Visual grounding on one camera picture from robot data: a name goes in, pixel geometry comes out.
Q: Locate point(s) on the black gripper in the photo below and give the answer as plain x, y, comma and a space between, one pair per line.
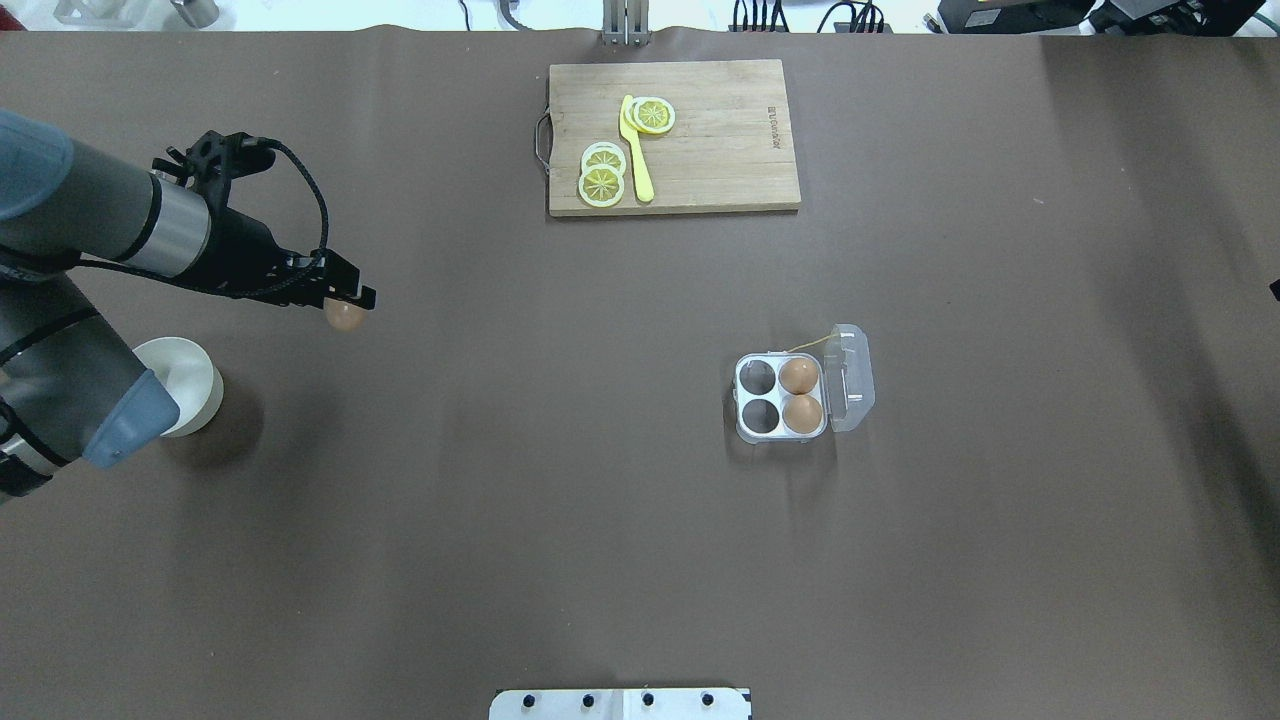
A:
243, 250

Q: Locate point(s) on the brown egg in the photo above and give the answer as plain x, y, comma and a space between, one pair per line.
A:
345, 316

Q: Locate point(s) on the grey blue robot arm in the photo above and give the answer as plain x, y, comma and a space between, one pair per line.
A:
72, 388

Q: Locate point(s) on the clear plastic egg box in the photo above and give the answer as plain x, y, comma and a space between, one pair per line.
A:
846, 388

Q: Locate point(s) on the brown egg back slot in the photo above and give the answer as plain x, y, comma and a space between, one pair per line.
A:
799, 375

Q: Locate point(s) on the brown egg slot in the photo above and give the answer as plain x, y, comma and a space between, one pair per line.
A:
804, 415
799, 375

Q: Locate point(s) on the brown egg front slot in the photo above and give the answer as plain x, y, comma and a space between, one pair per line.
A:
804, 415

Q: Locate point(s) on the black equipment box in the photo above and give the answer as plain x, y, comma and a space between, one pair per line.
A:
1010, 17

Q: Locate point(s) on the white paper bowl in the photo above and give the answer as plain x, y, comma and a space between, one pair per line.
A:
191, 378

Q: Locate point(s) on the lemon slice lower front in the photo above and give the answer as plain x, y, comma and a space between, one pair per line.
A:
601, 186

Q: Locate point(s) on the lemon slice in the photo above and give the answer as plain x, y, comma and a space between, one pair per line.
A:
651, 115
601, 186
604, 154

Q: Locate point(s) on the lemon slice middle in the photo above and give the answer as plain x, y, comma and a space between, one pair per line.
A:
604, 154

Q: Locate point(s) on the metal cylinder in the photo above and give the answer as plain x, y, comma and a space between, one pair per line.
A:
197, 14

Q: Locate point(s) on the yellow plastic knife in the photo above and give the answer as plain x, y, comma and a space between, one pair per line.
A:
643, 186

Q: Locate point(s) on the lemon slice upper right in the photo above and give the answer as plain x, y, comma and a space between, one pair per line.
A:
651, 115

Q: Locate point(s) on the wooden cutting board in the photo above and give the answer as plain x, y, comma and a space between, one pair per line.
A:
732, 149

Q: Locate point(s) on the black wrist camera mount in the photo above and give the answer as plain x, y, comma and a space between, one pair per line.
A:
214, 162

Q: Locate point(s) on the grey metal clamp bracket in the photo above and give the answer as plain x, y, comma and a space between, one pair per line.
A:
626, 23

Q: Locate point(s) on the white metal base plate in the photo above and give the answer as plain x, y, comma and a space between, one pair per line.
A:
623, 703

